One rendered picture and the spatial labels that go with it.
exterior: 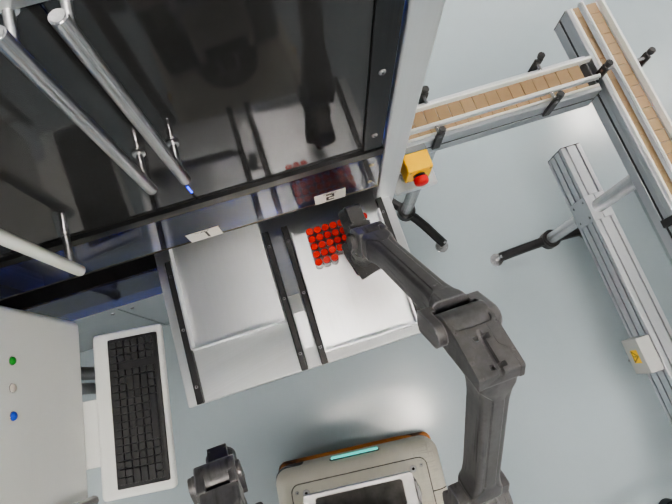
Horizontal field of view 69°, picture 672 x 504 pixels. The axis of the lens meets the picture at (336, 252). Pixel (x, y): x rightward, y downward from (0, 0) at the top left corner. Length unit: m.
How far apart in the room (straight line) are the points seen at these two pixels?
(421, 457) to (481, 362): 1.29
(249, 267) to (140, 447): 0.56
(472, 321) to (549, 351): 1.67
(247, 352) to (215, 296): 0.18
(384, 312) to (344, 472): 0.79
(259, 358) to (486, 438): 0.72
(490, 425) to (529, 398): 1.56
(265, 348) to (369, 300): 0.31
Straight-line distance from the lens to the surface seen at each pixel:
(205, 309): 1.41
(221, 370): 1.39
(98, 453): 1.59
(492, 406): 0.78
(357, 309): 1.36
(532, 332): 2.39
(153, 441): 1.50
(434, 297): 0.79
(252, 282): 1.39
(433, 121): 1.52
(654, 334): 1.98
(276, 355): 1.36
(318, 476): 1.98
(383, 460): 1.97
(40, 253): 1.07
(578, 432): 2.45
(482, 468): 0.90
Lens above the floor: 2.22
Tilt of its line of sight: 75 degrees down
